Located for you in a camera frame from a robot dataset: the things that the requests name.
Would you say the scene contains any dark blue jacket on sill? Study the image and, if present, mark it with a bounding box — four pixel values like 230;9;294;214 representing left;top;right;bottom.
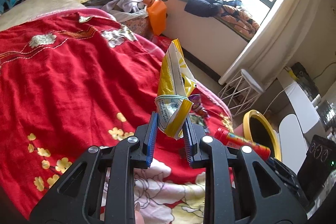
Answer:
184;0;242;18

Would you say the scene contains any white power cable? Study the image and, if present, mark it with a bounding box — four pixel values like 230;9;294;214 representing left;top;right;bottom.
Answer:
262;87;287;115

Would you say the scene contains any red floral quilt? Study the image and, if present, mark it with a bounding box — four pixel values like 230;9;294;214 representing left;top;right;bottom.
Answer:
0;8;234;224

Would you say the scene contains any white wire frame stool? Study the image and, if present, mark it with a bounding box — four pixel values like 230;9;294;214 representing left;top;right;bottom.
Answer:
218;69;265;117

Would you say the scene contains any yellow rimmed black trash bin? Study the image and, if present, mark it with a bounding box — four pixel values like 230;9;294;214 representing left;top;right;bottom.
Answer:
243;110;282;161

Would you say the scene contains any person's left hand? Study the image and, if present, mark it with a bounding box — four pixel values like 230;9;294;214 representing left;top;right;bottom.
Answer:
134;202;145;224

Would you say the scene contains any dark green bag on table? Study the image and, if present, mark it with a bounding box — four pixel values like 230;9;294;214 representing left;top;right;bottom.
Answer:
290;62;319;101

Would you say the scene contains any lilac garment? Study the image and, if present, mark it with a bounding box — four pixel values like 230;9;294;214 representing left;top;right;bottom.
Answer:
101;0;148;23

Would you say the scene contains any orange plastic bag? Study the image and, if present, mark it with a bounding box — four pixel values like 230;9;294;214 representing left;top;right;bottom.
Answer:
143;0;167;36

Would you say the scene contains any white dressing table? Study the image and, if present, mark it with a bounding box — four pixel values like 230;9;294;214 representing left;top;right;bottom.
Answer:
277;67;335;142

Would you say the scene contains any green dark snack wrapper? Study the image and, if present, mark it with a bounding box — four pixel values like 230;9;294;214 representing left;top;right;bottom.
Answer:
190;113;210;134

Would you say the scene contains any purple snack wrapper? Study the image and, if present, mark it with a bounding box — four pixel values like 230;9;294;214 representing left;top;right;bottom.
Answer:
189;94;209;119

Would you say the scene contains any red plastic bag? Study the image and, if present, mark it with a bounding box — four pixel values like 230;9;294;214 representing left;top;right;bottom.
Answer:
152;35;172;52

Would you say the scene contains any floral fabric basket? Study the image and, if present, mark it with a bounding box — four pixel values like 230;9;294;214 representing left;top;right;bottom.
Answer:
122;17;150;37

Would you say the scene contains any red colourful candy tube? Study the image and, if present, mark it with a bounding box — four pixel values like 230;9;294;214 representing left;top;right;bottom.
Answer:
214;128;270;160

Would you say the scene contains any orange patterned blanket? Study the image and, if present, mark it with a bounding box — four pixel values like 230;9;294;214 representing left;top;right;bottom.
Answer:
215;5;260;41

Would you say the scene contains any cream window curtain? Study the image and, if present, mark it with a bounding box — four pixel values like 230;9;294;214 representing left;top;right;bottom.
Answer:
218;0;321;87

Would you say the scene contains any yellow white snack bag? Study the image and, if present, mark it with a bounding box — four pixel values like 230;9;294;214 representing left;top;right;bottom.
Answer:
155;39;197;140

